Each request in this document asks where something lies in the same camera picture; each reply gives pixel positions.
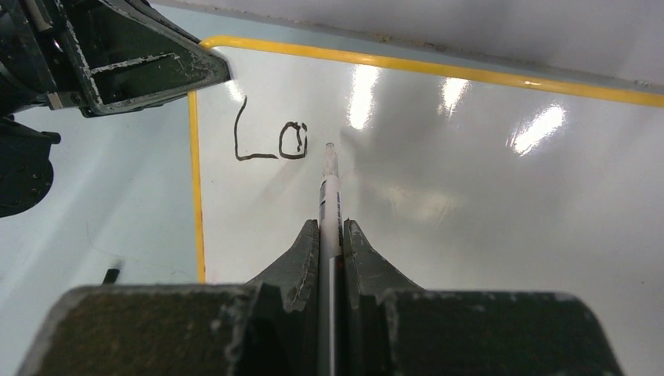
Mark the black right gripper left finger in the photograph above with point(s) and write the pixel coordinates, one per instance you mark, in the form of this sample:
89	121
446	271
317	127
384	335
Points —
267	326

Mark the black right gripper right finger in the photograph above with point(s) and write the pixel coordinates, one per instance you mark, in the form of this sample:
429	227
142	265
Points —
396	327

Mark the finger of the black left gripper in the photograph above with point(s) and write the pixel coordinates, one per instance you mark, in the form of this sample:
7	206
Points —
126	56

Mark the white whiteboard marker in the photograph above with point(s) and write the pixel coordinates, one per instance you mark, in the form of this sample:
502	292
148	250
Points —
330	260

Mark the black marker cap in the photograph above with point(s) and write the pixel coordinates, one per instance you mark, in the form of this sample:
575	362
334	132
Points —
111	276

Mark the yellow framed whiteboard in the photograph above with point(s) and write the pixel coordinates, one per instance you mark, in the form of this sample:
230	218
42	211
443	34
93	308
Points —
462	178

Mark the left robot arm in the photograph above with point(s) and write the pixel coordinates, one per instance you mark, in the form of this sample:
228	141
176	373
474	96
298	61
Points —
35	72

